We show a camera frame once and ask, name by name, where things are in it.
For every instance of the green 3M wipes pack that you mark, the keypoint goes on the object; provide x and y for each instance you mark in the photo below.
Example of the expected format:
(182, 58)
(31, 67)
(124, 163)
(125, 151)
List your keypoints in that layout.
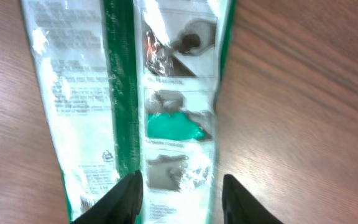
(133, 85)

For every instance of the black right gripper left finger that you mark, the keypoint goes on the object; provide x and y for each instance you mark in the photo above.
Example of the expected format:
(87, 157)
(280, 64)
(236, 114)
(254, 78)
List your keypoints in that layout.
(121, 205)

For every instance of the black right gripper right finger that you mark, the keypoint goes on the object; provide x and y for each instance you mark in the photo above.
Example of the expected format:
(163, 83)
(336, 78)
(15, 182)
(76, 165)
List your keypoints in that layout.
(241, 207)

